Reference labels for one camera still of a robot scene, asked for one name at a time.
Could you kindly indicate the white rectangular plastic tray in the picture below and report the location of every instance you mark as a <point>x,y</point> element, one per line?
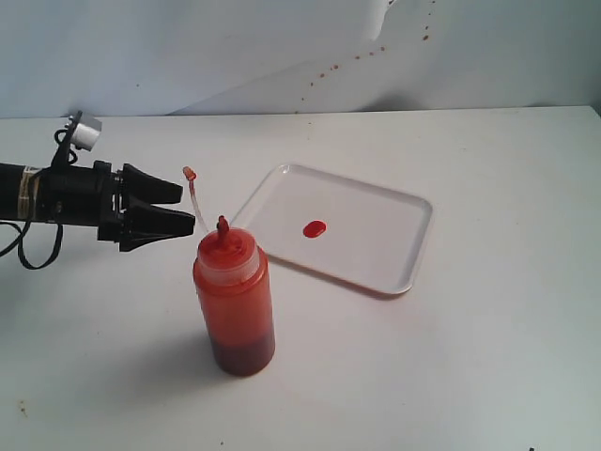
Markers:
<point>375,236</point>

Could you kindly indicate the red sauce squeeze bottle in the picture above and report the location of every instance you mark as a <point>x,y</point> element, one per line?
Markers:
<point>232,282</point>

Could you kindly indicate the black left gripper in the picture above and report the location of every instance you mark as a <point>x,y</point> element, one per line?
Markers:
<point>91,196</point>

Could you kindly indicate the white backdrop cloth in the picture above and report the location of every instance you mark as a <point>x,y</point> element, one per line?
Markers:
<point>157,58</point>

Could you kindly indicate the red sauce blob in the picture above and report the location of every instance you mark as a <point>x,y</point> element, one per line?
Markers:
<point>314,229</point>

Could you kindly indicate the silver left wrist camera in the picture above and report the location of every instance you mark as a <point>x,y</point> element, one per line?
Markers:
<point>81,132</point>

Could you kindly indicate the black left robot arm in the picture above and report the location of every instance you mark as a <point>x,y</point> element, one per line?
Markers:
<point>126,207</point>

